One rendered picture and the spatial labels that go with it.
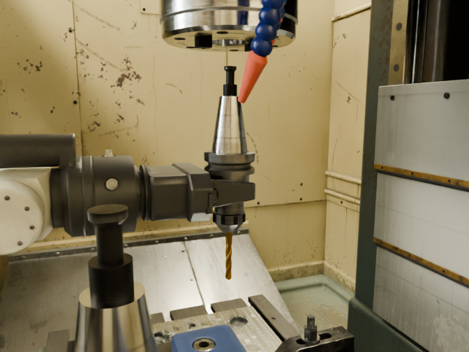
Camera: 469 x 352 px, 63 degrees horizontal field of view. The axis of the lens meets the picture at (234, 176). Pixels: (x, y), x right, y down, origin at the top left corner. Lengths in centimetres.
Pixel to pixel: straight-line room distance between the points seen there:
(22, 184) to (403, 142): 68
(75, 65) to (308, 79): 90
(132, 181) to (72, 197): 6
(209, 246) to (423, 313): 90
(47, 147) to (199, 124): 112
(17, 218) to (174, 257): 113
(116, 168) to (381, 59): 71
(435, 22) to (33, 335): 128
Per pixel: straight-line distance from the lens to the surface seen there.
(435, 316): 87
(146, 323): 17
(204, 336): 26
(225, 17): 41
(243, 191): 46
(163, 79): 148
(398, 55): 88
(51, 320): 136
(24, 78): 147
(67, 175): 42
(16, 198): 40
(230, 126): 46
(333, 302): 173
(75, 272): 147
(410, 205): 85
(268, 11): 31
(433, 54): 87
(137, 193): 43
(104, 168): 42
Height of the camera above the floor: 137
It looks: 10 degrees down
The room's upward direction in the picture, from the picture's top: straight up
